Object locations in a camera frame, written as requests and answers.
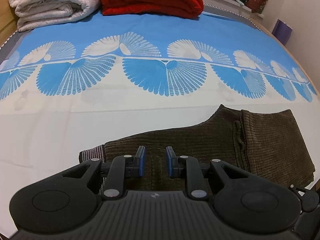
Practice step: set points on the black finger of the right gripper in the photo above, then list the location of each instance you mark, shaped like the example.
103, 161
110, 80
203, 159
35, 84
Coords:
309, 199

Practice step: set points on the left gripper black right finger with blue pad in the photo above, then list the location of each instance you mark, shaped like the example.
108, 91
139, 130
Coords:
201, 180

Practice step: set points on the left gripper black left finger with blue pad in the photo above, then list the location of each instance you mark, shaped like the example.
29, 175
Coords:
108, 181

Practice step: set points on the dark brown corduroy pants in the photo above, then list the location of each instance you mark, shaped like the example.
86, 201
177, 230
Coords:
268, 145

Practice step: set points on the blue white patterned bedsheet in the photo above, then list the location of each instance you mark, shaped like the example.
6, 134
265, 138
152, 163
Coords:
72, 87

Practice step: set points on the purple paper bag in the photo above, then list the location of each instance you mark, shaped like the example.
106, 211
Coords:
282, 32

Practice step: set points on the white folded quilt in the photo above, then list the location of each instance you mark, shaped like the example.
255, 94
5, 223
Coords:
40, 13

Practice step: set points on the wooden bed frame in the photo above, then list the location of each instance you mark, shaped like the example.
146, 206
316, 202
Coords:
8, 20

